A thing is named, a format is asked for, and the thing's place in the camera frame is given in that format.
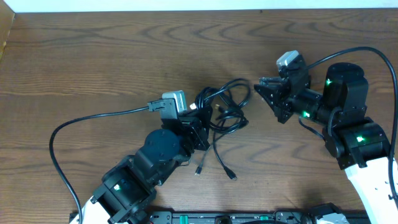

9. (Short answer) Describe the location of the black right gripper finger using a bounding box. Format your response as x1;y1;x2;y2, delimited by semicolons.
259;77;289;86
254;83;291;114

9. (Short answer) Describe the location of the black USB cable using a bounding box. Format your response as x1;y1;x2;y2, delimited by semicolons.
190;77;252;182

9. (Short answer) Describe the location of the black left camera cable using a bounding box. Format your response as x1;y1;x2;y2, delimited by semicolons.
49;98;170;224

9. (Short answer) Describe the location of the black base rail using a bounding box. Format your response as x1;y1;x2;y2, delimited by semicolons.
68;202;371;224

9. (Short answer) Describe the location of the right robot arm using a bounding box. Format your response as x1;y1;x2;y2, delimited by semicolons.
254;50;397;223

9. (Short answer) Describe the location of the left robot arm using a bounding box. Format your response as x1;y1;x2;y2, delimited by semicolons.
70;98;213;223

